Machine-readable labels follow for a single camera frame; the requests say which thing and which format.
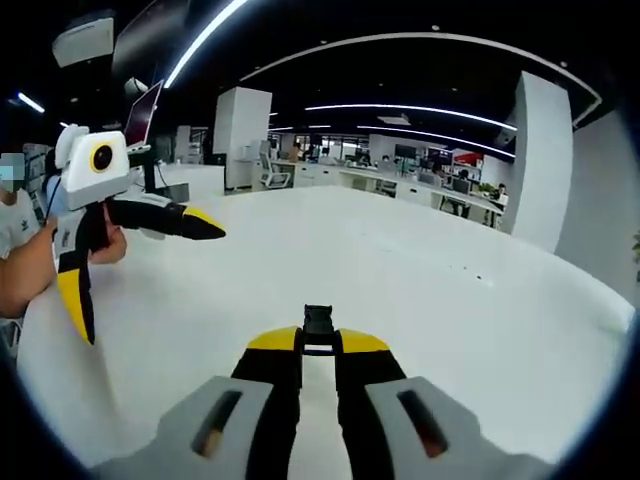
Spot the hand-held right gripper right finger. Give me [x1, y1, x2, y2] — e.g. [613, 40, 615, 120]
[333, 326, 502, 480]

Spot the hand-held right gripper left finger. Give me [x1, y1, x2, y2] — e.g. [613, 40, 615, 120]
[149, 324, 305, 480]

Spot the black socket buckle part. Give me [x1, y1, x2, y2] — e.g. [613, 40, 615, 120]
[302, 303, 336, 335]

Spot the person's left hand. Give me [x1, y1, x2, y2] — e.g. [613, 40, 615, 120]
[87, 222, 129, 267]

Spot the white low cabinet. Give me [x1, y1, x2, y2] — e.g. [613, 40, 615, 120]
[154, 163, 227, 204]

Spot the laptop on stand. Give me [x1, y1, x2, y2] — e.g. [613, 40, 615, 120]
[124, 78, 166, 192]

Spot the white square pillar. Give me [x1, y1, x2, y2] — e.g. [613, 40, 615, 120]
[511, 69, 575, 255]
[215, 85, 274, 194]

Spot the white office chair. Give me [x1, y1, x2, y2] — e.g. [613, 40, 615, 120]
[259, 154, 294, 192]

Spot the ceiling air conditioner unit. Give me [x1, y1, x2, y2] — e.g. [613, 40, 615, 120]
[51, 14, 116, 69]

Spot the dark hanging panel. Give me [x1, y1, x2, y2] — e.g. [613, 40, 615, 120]
[112, 0, 192, 92]

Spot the long ceiling light strip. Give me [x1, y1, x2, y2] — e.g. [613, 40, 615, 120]
[164, 0, 250, 90]

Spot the row of white office desks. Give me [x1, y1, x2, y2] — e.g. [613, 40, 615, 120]
[254, 159, 507, 227]

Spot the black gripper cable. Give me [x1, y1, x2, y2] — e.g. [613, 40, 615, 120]
[43, 176, 67, 227]

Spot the red wall banner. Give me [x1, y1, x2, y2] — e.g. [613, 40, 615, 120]
[451, 149, 486, 168]

